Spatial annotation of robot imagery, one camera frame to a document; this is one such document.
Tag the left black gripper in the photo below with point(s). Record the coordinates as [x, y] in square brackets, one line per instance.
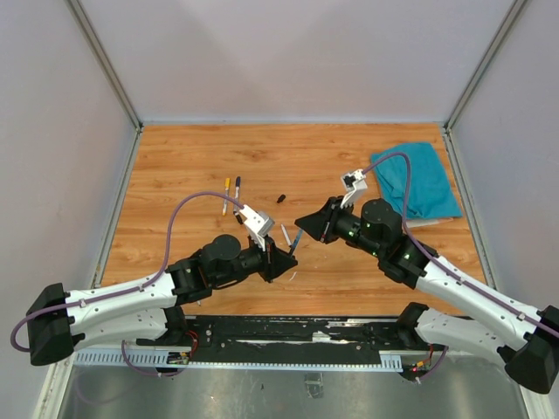
[275, 261]

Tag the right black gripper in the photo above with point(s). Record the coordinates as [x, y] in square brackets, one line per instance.
[321, 223]

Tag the dark blue-green gel pen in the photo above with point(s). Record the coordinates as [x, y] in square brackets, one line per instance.
[296, 241]

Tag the white marker blue end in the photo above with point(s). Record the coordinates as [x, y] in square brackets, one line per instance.
[237, 195]

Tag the yellow capped white marker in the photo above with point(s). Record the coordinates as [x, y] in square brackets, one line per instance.
[227, 186]

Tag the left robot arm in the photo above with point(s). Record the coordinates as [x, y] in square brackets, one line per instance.
[60, 322]

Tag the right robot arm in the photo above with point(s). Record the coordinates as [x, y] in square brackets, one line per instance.
[518, 337]

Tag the white marker black tip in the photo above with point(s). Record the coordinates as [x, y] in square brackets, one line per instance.
[286, 235]

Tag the teal cloth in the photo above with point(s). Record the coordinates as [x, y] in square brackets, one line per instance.
[430, 196]

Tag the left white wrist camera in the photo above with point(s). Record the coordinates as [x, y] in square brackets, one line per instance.
[258, 224]

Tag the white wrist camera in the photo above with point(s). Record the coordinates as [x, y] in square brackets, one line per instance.
[258, 224]
[355, 185]

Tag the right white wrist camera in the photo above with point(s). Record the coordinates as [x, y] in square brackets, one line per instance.
[355, 185]

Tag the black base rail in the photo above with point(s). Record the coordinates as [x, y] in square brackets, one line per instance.
[298, 341]

